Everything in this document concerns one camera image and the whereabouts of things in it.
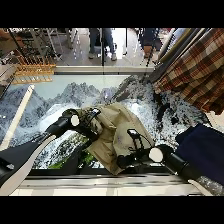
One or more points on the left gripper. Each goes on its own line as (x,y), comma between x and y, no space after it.
(88,129)

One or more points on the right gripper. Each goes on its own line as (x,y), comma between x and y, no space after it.
(128,161)

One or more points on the khaki pants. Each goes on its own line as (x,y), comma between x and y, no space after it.
(116,125)

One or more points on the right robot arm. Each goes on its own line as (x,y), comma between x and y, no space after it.
(180,165)

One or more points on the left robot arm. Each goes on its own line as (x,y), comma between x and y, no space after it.
(59,127)

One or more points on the brown clothes hangers stack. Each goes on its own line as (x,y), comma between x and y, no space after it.
(33,70)

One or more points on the dark blue garment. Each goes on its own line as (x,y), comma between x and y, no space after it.
(204,146)

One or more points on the person's legs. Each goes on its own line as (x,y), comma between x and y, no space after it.
(108,40)

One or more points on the checked shirt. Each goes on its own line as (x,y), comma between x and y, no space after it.
(200,70)

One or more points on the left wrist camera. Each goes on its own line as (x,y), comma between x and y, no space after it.
(93,114)

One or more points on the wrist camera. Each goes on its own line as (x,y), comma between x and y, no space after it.
(133,133)
(93,114)

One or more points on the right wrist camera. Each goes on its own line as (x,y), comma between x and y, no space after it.
(133,133)

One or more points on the silver frame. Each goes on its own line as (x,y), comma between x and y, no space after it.
(100,184)

